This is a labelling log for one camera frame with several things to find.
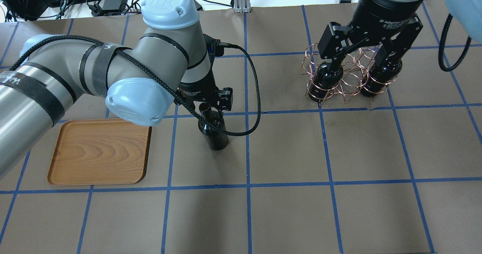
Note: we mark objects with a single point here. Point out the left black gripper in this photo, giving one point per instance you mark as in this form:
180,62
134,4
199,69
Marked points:
196,92

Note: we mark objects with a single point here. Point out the dark wine bottle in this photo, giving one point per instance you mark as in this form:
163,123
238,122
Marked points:
216,140
380,74
321,86

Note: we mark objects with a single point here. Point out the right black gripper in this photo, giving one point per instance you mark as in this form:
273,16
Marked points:
380,13

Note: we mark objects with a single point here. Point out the wooden tray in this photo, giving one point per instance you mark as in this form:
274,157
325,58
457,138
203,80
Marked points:
100,152

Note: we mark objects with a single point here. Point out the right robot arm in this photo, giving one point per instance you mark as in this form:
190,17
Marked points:
467,12

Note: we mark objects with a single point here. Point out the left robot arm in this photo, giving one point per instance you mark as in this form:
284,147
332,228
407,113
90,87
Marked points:
171,62

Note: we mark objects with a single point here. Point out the copper wire wine basket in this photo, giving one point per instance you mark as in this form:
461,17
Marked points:
355,79

